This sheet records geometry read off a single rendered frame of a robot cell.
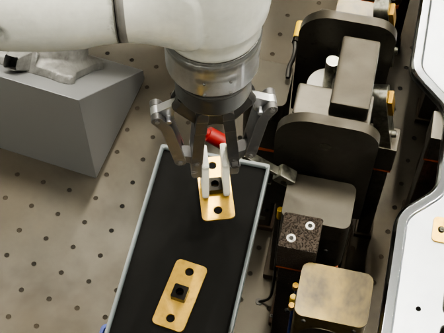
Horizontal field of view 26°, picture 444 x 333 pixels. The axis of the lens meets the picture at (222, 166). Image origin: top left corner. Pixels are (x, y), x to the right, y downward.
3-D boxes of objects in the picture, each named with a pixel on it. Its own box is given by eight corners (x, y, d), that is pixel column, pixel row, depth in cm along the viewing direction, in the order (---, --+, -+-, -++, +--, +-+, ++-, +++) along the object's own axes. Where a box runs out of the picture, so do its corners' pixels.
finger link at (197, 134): (211, 114, 95) (197, 115, 95) (203, 172, 105) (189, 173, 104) (207, 82, 97) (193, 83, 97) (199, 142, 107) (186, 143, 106)
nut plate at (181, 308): (182, 333, 107) (182, 330, 106) (150, 323, 108) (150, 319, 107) (208, 269, 111) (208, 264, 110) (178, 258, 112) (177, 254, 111)
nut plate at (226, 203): (235, 219, 110) (235, 213, 109) (202, 222, 110) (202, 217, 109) (226, 156, 114) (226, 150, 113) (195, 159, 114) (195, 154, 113)
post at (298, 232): (295, 361, 153) (316, 253, 119) (264, 355, 154) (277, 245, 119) (300, 332, 156) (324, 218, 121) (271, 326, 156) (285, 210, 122)
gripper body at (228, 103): (171, 99, 89) (176, 151, 97) (262, 90, 89) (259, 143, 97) (164, 36, 93) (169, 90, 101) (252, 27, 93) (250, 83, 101)
